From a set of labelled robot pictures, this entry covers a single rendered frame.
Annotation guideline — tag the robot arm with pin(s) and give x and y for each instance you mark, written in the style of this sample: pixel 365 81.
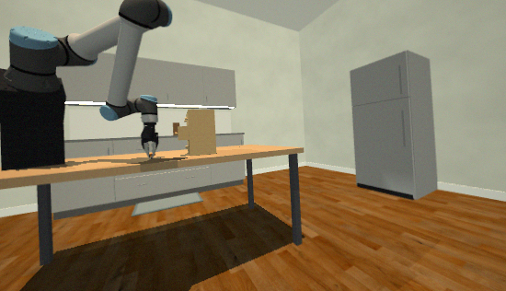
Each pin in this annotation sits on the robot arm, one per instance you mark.
pixel 34 55

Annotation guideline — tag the tan chest of drawers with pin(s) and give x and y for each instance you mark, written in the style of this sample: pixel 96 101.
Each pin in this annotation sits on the tan chest of drawers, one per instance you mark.
pixel 202 132

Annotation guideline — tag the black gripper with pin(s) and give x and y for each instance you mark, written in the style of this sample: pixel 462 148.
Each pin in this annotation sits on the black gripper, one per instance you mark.
pixel 153 138

